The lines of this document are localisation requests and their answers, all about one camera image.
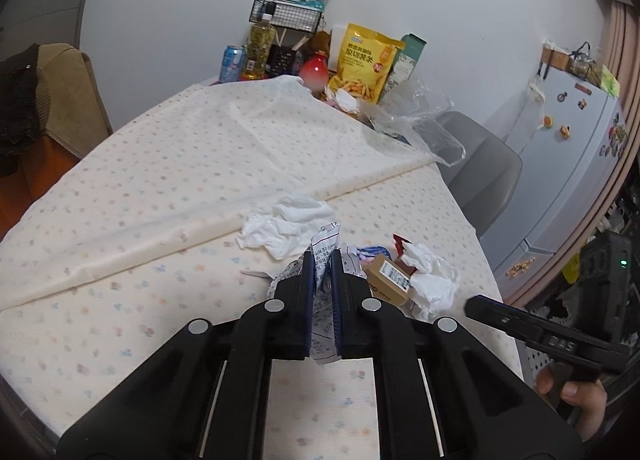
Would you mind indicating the grey chair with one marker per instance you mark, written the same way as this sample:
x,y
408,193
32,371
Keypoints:
x,y
480,175

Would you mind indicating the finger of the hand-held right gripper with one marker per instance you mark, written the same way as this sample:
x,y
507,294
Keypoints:
x,y
492,310

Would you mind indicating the large white tissue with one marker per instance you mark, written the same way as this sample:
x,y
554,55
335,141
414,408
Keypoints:
x,y
280,225

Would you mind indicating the green box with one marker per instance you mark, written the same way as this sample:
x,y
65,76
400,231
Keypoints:
x,y
610,82

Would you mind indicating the small brown cardboard box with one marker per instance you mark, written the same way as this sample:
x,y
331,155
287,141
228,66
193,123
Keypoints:
x,y
387,280

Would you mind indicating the clear plastic bag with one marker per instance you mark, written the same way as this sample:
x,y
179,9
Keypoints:
x,y
400,110

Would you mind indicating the small crumpled white tissue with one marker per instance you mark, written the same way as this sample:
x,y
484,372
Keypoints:
x,y
347,101

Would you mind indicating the brown wicker basket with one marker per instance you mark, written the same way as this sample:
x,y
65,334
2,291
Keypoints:
x,y
555,59

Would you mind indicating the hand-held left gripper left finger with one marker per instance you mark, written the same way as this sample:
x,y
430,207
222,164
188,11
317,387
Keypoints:
x,y
308,300

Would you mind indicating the cream dotted tablecloth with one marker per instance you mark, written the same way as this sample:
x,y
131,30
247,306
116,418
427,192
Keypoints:
x,y
150,165

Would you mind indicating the blue pink wrapper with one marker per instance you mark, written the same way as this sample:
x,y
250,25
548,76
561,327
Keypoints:
x,y
372,252

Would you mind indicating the white refrigerator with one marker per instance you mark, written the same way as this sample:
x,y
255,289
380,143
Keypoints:
x,y
565,180

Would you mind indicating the blue drink can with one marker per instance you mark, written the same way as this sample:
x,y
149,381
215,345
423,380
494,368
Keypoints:
x,y
231,65

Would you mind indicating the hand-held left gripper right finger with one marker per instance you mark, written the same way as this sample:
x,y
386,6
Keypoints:
x,y
336,310

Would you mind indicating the green white carton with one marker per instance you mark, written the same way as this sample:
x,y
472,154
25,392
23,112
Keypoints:
x,y
407,57

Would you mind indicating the light blue packet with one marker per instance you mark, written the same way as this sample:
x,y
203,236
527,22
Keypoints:
x,y
312,2

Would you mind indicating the red white peach-shaped bottle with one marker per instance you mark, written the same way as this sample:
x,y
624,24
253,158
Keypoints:
x,y
314,72

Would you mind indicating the yellow snack bag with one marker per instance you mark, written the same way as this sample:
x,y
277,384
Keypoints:
x,y
360,60

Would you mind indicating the small red packet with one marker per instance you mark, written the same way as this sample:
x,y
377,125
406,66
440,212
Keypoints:
x,y
400,247

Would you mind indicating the beige armchair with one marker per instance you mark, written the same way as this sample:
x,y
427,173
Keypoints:
x,y
70,90

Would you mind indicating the white hanging tote bag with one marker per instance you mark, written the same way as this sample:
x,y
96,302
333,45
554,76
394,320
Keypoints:
x,y
530,115

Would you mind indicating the person's right hand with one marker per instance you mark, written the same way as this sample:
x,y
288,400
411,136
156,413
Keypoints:
x,y
587,405

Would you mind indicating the brown plush toy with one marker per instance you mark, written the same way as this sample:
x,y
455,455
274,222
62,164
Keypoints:
x,y
320,42

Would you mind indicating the black mesh pen holder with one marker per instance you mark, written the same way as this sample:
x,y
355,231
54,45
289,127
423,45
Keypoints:
x,y
280,60

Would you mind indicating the cooking oil bottle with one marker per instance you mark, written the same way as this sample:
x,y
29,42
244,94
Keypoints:
x,y
260,47

